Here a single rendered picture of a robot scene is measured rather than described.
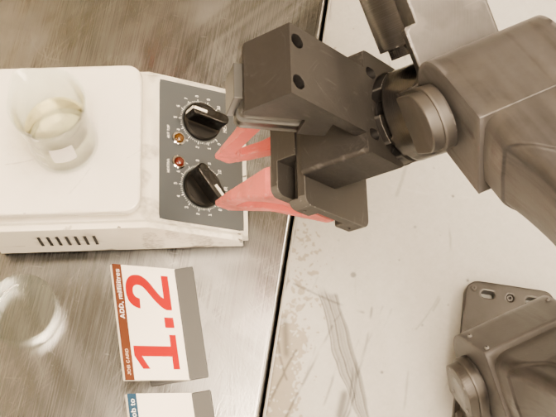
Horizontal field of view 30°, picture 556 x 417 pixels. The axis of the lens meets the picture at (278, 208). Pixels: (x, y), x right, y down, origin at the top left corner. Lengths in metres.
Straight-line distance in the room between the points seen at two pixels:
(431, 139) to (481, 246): 0.33
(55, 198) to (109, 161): 0.05
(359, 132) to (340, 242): 0.25
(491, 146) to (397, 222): 0.35
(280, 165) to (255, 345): 0.21
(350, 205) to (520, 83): 0.18
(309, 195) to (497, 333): 0.15
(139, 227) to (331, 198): 0.19
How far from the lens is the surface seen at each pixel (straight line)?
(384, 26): 0.60
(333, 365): 0.82
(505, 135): 0.50
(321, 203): 0.63
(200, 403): 0.81
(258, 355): 0.82
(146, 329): 0.80
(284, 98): 0.56
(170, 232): 0.79
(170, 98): 0.82
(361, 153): 0.60
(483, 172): 0.53
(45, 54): 0.93
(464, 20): 0.59
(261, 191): 0.65
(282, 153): 0.64
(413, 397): 0.82
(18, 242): 0.82
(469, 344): 0.68
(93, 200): 0.77
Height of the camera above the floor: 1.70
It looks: 70 degrees down
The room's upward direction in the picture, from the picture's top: 1 degrees clockwise
